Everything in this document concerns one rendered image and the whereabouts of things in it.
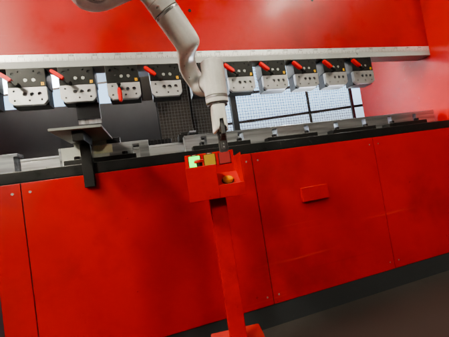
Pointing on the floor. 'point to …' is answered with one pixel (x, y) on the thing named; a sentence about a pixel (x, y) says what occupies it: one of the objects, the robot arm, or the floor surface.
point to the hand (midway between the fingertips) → (223, 146)
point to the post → (234, 113)
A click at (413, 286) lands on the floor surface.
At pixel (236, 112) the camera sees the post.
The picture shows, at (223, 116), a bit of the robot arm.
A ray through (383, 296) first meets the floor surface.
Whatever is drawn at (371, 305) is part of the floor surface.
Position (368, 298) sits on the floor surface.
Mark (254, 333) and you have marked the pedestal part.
